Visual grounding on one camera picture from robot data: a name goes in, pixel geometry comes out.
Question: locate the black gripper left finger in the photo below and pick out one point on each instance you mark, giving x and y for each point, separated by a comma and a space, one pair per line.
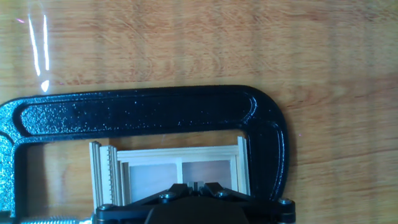
149, 202

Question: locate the black metal C-clamp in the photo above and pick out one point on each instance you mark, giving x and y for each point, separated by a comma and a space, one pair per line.
140, 112

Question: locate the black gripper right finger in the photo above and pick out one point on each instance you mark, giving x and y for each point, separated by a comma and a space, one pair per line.
248, 207

